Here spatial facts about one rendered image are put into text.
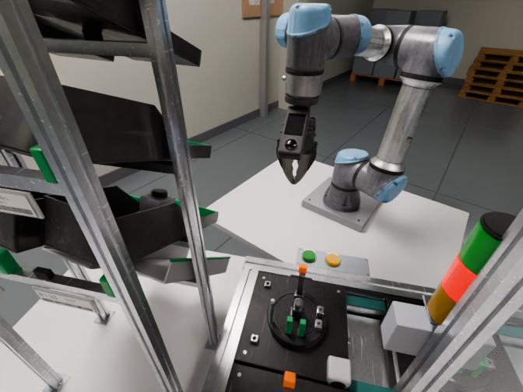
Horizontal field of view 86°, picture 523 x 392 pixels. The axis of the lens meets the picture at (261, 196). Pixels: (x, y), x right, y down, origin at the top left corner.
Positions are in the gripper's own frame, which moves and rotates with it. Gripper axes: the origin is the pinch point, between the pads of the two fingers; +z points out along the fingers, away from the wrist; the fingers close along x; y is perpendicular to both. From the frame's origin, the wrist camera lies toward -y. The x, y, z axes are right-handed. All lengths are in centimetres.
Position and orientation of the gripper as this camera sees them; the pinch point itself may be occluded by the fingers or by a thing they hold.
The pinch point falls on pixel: (293, 181)
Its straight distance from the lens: 67.9
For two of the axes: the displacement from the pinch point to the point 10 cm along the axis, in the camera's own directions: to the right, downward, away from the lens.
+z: -0.1, 8.1, 5.9
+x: -9.8, -1.3, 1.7
